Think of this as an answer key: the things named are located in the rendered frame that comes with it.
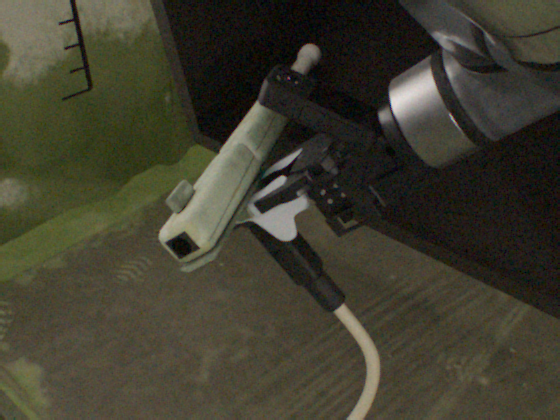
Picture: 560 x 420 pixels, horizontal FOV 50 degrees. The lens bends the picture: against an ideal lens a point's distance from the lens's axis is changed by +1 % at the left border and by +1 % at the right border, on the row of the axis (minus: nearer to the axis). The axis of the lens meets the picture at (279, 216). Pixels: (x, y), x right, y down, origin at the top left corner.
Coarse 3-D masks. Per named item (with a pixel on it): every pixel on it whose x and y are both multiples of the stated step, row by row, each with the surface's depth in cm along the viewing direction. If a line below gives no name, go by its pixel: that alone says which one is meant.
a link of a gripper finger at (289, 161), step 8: (296, 152) 62; (288, 160) 62; (272, 168) 64; (280, 168) 62; (288, 168) 61; (264, 176) 64; (272, 176) 63; (288, 176) 62; (264, 184) 64; (304, 208) 66
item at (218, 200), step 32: (256, 128) 66; (288, 128) 72; (224, 160) 60; (256, 160) 63; (192, 192) 56; (224, 192) 57; (192, 224) 52; (224, 224) 55; (256, 224) 63; (192, 256) 54; (288, 256) 64; (320, 288) 66
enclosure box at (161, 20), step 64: (192, 0) 77; (256, 0) 86; (320, 0) 98; (384, 0) 93; (192, 64) 82; (256, 64) 92; (320, 64) 97; (384, 64) 95; (192, 128) 85; (448, 192) 74; (512, 192) 73; (448, 256) 65; (512, 256) 66
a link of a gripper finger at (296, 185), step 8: (312, 168) 56; (320, 168) 56; (296, 176) 56; (304, 176) 55; (312, 176) 55; (288, 184) 56; (296, 184) 55; (304, 184) 55; (272, 192) 57; (280, 192) 56; (288, 192) 56; (296, 192) 56; (304, 192) 56; (264, 200) 57; (272, 200) 57; (280, 200) 57; (288, 200) 56; (264, 208) 59; (272, 208) 58
